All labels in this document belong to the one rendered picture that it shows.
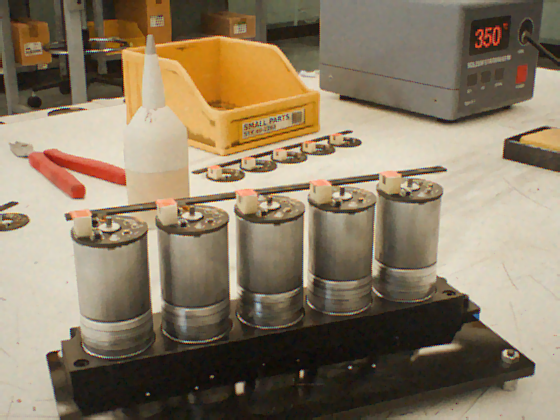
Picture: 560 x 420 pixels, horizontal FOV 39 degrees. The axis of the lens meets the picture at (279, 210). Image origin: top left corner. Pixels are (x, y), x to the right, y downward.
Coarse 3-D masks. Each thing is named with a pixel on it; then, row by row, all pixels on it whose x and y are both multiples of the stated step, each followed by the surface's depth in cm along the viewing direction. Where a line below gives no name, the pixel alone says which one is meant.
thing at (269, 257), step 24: (240, 240) 28; (264, 240) 27; (288, 240) 27; (240, 264) 28; (264, 264) 28; (288, 264) 28; (240, 288) 29; (264, 288) 28; (288, 288) 28; (240, 312) 29; (264, 312) 28; (288, 312) 28
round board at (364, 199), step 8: (352, 192) 30; (360, 192) 30; (368, 192) 30; (312, 200) 29; (336, 200) 28; (352, 200) 29; (360, 200) 29; (368, 200) 29; (320, 208) 28; (328, 208) 28; (336, 208) 28; (344, 208) 28; (352, 208) 28; (360, 208) 28; (368, 208) 28
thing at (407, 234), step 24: (384, 216) 30; (408, 216) 29; (432, 216) 29; (384, 240) 30; (408, 240) 29; (432, 240) 30; (384, 264) 30; (408, 264) 30; (432, 264) 30; (384, 288) 31; (408, 288) 30; (432, 288) 31
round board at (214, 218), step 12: (156, 216) 27; (180, 216) 27; (204, 216) 27; (216, 216) 27; (228, 216) 27; (168, 228) 26; (180, 228) 26; (192, 228) 26; (204, 228) 26; (216, 228) 26
